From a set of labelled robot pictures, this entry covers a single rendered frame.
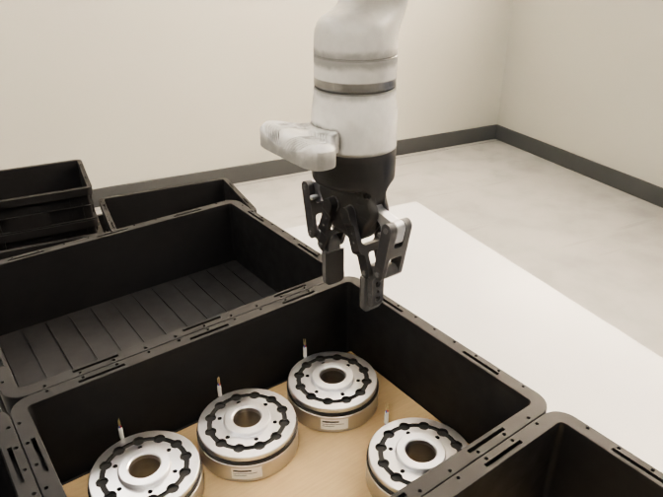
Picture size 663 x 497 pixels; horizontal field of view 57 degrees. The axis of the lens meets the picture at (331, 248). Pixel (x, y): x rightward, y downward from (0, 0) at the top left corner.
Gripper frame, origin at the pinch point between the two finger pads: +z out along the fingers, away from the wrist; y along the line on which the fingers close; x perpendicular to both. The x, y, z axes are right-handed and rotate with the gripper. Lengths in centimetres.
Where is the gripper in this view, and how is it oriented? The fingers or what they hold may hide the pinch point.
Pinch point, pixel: (351, 281)
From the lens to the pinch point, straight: 60.9
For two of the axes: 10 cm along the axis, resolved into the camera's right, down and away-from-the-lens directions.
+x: -8.1, 2.7, -5.2
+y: -5.9, -3.7, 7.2
